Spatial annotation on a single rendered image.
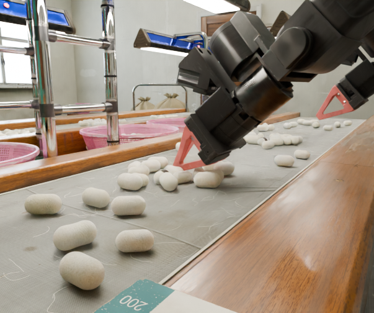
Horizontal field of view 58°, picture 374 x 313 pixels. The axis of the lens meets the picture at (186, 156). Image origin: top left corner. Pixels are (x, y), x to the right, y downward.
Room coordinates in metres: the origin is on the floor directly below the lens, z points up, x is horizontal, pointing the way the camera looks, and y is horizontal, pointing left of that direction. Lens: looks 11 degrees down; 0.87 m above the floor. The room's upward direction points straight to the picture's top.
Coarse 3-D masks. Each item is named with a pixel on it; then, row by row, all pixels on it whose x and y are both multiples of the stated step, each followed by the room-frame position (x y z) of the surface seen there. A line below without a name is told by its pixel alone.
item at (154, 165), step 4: (148, 160) 0.54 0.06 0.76; (152, 160) 0.54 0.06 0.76; (156, 160) 0.54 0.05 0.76; (140, 164) 0.53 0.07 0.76; (144, 164) 0.53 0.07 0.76; (148, 164) 0.53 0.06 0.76; (152, 164) 0.53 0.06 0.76; (156, 164) 0.54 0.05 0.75; (160, 164) 0.55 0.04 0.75; (152, 168) 0.53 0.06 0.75; (156, 168) 0.54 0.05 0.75; (152, 172) 0.54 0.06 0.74
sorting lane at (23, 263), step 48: (336, 144) 0.84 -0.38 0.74; (48, 192) 0.43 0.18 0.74; (144, 192) 0.43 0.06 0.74; (192, 192) 0.43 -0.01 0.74; (240, 192) 0.43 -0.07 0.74; (0, 240) 0.28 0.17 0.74; (48, 240) 0.28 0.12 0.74; (96, 240) 0.28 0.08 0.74; (192, 240) 0.28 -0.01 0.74; (0, 288) 0.21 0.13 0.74; (48, 288) 0.21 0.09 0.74; (96, 288) 0.21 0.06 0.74
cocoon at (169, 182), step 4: (168, 172) 0.45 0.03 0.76; (160, 176) 0.45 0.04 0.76; (164, 176) 0.44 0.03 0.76; (168, 176) 0.43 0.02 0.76; (172, 176) 0.43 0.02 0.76; (160, 180) 0.45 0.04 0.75; (164, 180) 0.43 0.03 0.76; (168, 180) 0.43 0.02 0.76; (172, 180) 0.43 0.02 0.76; (176, 180) 0.43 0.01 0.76; (164, 184) 0.43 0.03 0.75; (168, 184) 0.43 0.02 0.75; (172, 184) 0.43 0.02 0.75; (176, 184) 0.43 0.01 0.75; (164, 188) 0.43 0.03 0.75; (168, 188) 0.43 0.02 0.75; (172, 188) 0.43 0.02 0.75
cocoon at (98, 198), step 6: (84, 192) 0.37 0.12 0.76; (90, 192) 0.37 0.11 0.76; (96, 192) 0.37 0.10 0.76; (102, 192) 0.37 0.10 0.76; (84, 198) 0.37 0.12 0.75; (90, 198) 0.37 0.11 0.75; (96, 198) 0.36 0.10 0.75; (102, 198) 0.36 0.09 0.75; (108, 198) 0.37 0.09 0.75; (90, 204) 0.37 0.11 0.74; (96, 204) 0.36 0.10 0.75; (102, 204) 0.36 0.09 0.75
